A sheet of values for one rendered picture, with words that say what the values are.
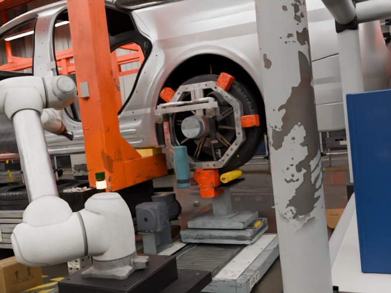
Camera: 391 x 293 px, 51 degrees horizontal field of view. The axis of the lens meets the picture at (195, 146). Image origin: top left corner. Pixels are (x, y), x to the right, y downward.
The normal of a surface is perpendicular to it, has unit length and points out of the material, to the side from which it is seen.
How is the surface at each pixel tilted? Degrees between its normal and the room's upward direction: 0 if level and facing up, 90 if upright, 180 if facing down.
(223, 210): 90
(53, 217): 55
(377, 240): 90
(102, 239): 95
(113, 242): 94
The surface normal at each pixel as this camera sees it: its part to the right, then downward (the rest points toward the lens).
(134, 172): 0.89, -0.07
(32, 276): 0.68, -0.04
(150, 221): -0.43, 0.10
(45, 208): 0.21, -0.56
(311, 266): 0.01, 0.05
